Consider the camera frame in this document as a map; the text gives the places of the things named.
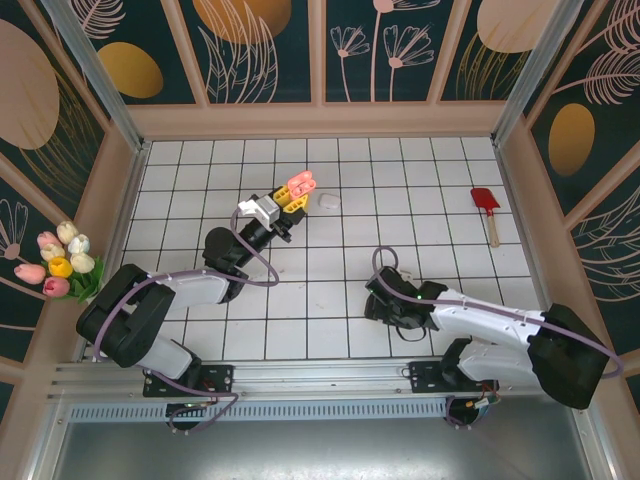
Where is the pink earbud charging case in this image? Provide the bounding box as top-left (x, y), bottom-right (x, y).
top-left (286, 170), bottom-right (319, 197)

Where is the artificial tulip bouquet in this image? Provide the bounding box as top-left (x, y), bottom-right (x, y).
top-left (13, 220), bottom-right (106, 305)

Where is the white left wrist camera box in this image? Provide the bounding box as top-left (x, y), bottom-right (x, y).
top-left (236, 196), bottom-right (282, 225)

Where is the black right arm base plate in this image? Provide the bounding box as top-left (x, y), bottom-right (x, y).
top-left (409, 359), bottom-right (501, 395)

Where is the aluminium frame rail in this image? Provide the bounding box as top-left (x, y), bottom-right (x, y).
top-left (47, 353), bottom-right (596, 402)

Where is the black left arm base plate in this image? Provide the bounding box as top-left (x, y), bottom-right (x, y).
top-left (143, 363), bottom-right (235, 399)

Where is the grey slotted cable duct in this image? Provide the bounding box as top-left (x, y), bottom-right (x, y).
top-left (67, 395), bottom-right (451, 424)

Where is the black round cable port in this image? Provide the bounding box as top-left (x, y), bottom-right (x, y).
top-left (166, 402), bottom-right (214, 435)
top-left (446, 395), bottom-right (501, 431)

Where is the red spatula wooden handle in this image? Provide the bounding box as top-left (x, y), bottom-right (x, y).
top-left (470, 187), bottom-right (502, 248)

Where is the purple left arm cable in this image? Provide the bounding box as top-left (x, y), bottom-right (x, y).
top-left (92, 207), bottom-right (280, 434)

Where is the aluminium corner post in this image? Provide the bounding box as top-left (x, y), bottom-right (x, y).
top-left (492, 0), bottom-right (586, 146)
top-left (39, 0), bottom-right (151, 154)

